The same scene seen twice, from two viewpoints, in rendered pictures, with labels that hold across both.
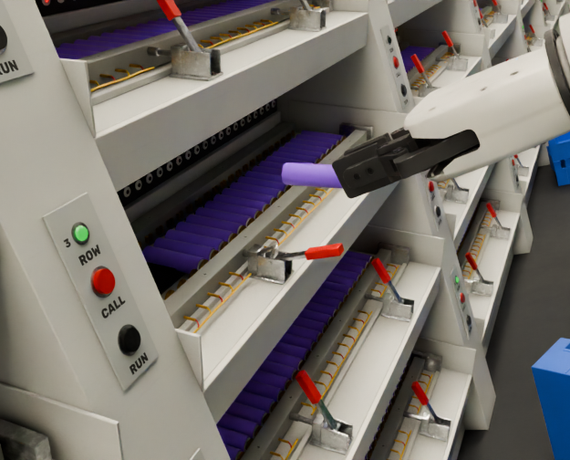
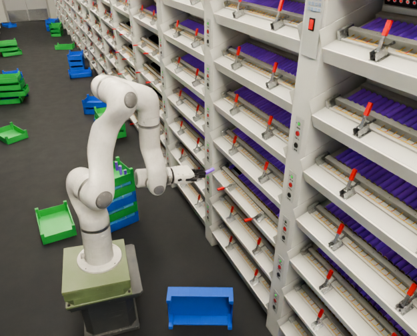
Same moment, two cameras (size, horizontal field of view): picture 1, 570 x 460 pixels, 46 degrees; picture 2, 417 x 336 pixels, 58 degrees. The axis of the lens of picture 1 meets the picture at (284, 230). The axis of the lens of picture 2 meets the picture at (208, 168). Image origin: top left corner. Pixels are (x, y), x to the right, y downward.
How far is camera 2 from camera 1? 2.08 m
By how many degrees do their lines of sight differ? 109
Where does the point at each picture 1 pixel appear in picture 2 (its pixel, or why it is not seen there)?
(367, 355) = (247, 237)
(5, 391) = not seen: hidden behind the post
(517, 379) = not seen: outside the picture
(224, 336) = (221, 178)
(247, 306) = (225, 183)
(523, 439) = (251, 326)
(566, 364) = (223, 291)
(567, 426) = (224, 300)
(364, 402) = (235, 229)
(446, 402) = (262, 293)
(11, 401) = not seen: hidden behind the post
